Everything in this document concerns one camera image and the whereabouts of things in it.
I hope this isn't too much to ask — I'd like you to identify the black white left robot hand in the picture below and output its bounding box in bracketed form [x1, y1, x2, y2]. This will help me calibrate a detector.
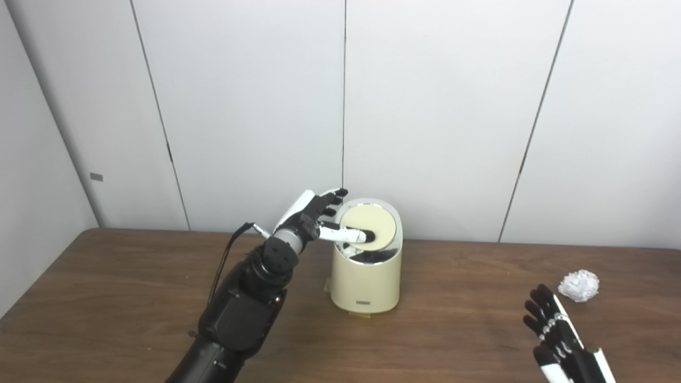
[273, 188, 376, 251]

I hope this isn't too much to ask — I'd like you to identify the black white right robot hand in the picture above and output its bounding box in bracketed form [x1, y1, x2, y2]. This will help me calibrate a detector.
[522, 284, 617, 383]

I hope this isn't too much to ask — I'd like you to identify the white paper ball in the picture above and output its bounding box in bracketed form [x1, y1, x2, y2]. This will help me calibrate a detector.
[558, 270, 600, 303]

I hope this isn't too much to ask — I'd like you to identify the round cream bin lid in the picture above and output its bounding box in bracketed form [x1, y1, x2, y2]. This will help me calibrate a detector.
[339, 204, 397, 251]

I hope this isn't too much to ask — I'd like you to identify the cream-colored bin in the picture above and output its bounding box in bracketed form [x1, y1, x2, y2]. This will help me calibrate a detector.
[325, 198, 403, 315]

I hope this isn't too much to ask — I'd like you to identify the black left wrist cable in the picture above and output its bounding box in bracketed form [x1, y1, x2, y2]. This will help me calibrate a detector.
[206, 222, 256, 306]

